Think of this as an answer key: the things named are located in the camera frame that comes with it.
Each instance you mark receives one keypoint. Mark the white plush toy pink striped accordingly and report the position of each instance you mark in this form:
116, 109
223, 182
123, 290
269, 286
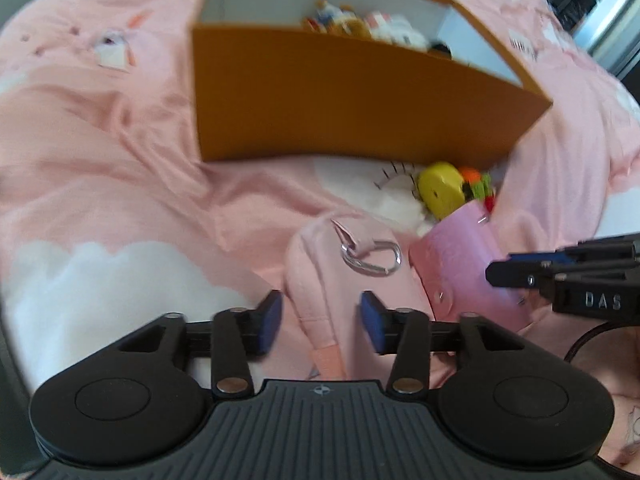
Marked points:
397, 31

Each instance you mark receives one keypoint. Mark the silver carabiner clip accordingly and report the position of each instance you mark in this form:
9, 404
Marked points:
397, 260

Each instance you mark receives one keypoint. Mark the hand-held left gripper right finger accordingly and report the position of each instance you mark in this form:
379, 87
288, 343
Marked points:
374, 325

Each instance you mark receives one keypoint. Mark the pink pouch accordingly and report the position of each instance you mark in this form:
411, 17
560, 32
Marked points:
320, 270

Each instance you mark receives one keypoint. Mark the orange cardboard box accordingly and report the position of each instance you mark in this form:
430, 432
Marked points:
325, 105

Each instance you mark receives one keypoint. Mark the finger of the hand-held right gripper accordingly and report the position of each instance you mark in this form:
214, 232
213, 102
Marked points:
540, 257
520, 274

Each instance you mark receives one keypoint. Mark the pink printed duvet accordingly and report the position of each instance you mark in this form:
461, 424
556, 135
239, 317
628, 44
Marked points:
100, 160

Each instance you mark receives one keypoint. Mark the orange crochet toy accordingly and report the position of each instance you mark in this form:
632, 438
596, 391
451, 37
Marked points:
475, 182

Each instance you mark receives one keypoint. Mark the pink wallet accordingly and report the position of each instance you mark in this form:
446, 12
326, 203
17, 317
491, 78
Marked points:
460, 255

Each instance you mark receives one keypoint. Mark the yellow toy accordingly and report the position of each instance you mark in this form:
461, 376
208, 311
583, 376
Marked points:
440, 187

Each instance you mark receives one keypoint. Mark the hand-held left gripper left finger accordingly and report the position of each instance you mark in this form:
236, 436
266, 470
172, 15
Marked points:
270, 320

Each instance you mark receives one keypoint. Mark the brown plush bear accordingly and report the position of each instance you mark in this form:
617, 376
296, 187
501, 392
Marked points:
356, 27

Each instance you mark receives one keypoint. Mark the colourful small toy figure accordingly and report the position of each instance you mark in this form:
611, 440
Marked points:
325, 14

